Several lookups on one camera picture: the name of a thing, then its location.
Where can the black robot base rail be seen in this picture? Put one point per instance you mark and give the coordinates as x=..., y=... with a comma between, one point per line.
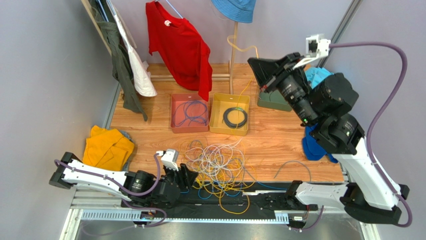
x=264, y=202

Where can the aluminium frame post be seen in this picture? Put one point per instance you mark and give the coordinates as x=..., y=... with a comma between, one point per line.
x=345, y=21

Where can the blue cloth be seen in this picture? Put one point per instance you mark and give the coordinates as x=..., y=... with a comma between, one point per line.
x=312, y=150

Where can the blue bucket hat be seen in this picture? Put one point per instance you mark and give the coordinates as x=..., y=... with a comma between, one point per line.
x=241, y=11

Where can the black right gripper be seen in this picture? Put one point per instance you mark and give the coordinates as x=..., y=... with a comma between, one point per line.
x=275, y=76

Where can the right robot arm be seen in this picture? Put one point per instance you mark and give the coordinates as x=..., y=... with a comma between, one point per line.
x=370, y=198

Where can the red shirt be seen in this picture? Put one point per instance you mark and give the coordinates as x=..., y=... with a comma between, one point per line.
x=181, y=47

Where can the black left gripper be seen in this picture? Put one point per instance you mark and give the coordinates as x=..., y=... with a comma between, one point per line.
x=186, y=177

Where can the orange yellow cloth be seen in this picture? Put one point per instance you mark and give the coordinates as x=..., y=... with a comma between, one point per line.
x=107, y=149

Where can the cyan cloth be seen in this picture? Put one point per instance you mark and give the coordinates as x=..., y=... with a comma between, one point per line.
x=315, y=75

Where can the red plastic bin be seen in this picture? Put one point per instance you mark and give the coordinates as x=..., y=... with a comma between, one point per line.
x=189, y=113

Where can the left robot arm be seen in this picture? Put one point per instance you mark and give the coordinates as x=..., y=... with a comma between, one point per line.
x=139, y=188

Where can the grey denim cloth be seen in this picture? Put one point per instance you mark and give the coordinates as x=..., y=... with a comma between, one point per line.
x=128, y=161

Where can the white garment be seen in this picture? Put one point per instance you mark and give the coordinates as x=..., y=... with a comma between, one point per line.
x=142, y=78

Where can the wooden clothes rack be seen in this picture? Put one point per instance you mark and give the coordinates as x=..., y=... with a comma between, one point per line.
x=216, y=77

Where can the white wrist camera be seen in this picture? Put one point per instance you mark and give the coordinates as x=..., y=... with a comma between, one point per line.
x=317, y=47
x=169, y=158

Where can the olive green garment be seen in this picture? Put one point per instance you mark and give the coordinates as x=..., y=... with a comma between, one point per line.
x=121, y=68

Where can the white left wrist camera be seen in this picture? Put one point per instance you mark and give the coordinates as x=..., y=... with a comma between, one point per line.
x=169, y=158

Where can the green plastic bin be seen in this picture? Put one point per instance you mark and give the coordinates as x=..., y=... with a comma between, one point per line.
x=273, y=100

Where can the yellow plastic bin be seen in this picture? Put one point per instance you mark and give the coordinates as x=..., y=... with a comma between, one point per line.
x=229, y=114

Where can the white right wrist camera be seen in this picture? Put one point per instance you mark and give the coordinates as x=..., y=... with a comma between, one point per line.
x=317, y=47

